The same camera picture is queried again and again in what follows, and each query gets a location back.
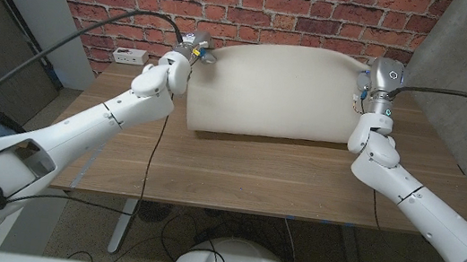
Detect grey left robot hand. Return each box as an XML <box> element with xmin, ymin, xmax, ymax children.
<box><xmin>172</xmin><ymin>27</ymin><xmax>221</xmax><ymax>66</ymax></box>

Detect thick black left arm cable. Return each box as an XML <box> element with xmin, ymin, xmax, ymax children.
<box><xmin>0</xmin><ymin>0</ymin><xmax>187</xmax><ymax>168</ymax></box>

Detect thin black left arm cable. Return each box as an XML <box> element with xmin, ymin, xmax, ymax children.
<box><xmin>6</xmin><ymin>74</ymin><xmax>175</xmax><ymax>224</ymax></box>

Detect white table leg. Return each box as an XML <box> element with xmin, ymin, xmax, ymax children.
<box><xmin>107</xmin><ymin>196</ymin><xmax>140</xmax><ymax>257</ymax></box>

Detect white power strip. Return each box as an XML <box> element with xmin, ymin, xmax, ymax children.
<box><xmin>110</xmin><ymin>46</ymin><xmax>151</xmax><ymax>68</ymax></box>

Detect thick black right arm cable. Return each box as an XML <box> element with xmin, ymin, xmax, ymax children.
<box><xmin>385</xmin><ymin>81</ymin><xmax>467</xmax><ymax>116</ymax></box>

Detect black round floor fan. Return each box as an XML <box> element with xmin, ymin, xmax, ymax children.
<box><xmin>135</xmin><ymin>199</ymin><xmax>174</xmax><ymax>227</ymax></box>

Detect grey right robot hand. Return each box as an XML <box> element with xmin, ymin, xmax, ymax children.
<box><xmin>353</xmin><ymin>53</ymin><xmax>409</xmax><ymax>104</ymax></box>

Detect red brick printed backdrop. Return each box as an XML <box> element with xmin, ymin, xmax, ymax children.
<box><xmin>27</xmin><ymin>0</ymin><xmax>453</xmax><ymax>120</ymax></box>

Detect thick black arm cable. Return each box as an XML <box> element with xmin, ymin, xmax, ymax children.
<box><xmin>385</xmin><ymin>81</ymin><xmax>467</xmax><ymax>116</ymax></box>
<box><xmin>0</xmin><ymin>0</ymin><xmax>187</xmax><ymax>168</ymax></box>

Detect cream memory foam sheet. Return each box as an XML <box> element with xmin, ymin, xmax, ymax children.
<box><xmin>181</xmin><ymin>31</ymin><xmax>374</xmax><ymax>153</ymax></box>

